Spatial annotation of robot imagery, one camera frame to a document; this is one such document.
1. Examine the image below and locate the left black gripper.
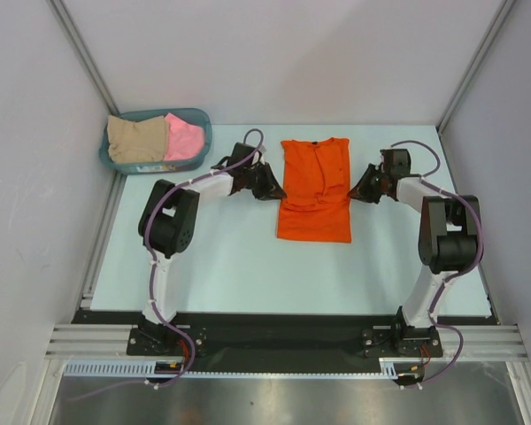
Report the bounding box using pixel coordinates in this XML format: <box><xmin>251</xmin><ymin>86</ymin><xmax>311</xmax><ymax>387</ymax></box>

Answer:
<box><xmin>242</xmin><ymin>162</ymin><xmax>286</xmax><ymax>201</ymax></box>

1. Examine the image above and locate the orange t-shirt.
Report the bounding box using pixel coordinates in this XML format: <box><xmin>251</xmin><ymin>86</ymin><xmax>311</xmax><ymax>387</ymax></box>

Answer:
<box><xmin>277</xmin><ymin>137</ymin><xmax>352</xmax><ymax>243</ymax></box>

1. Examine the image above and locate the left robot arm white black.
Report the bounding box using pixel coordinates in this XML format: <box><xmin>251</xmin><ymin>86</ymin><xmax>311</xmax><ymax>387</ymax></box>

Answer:
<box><xmin>138</xmin><ymin>143</ymin><xmax>287</xmax><ymax>354</ymax></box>

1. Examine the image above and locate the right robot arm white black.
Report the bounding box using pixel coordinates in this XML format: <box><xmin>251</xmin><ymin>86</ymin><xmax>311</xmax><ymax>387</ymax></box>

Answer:
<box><xmin>349</xmin><ymin>143</ymin><xmax>484</xmax><ymax>358</ymax></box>

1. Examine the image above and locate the pink t-shirt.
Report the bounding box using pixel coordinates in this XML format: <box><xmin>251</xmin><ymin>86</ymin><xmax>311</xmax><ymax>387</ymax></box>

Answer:
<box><xmin>164</xmin><ymin>113</ymin><xmax>204</xmax><ymax>161</ymax></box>

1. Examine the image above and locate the beige t-shirt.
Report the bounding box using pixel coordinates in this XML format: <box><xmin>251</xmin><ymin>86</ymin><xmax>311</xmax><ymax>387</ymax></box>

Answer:
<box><xmin>107</xmin><ymin>115</ymin><xmax>169</xmax><ymax>164</ymax></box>

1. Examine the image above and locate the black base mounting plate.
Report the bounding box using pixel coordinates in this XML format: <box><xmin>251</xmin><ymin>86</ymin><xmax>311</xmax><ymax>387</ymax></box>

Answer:
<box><xmin>72</xmin><ymin>310</ymin><xmax>496</xmax><ymax>374</ymax></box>

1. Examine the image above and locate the white slotted cable duct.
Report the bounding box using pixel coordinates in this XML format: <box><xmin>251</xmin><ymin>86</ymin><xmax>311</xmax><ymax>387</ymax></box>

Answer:
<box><xmin>61</xmin><ymin>357</ymin><xmax>443</xmax><ymax>380</ymax></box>

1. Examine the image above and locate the aluminium frame rail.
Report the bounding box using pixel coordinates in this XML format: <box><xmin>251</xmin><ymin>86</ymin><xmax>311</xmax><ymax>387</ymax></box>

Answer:
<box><xmin>46</xmin><ymin>324</ymin><xmax>527</xmax><ymax>361</ymax></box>

